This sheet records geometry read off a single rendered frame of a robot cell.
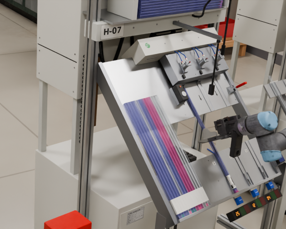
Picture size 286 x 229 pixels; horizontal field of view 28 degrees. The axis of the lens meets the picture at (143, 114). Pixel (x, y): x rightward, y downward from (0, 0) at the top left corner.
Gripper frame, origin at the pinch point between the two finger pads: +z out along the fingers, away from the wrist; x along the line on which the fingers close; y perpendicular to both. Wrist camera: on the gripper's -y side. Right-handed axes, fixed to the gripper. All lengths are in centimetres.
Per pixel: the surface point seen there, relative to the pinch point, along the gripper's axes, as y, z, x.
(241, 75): 34, 224, -306
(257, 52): 57, 251, -380
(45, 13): 73, 37, 38
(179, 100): 19.8, 3.3, 7.3
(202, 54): 36.4, -0.3, -10.7
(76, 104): 31, 35, 37
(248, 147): -9.4, -1.9, -20.8
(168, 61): 37.2, 4.7, 6.0
